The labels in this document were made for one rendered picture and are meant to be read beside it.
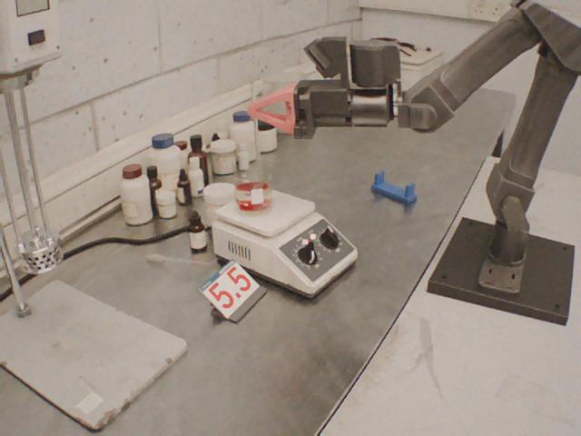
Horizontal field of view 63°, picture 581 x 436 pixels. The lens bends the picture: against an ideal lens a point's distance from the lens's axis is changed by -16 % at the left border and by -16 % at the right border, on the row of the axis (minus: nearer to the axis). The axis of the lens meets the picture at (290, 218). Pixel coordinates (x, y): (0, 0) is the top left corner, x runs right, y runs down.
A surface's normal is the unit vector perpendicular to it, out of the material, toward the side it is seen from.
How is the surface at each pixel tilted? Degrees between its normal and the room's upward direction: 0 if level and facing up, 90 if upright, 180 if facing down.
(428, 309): 0
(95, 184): 90
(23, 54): 90
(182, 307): 0
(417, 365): 0
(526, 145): 86
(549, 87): 99
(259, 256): 90
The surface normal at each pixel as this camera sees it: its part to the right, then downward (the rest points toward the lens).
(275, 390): -0.02, -0.89
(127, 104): 0.88, 0.21
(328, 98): -0.17, 0.47
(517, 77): -0.48, 0.41
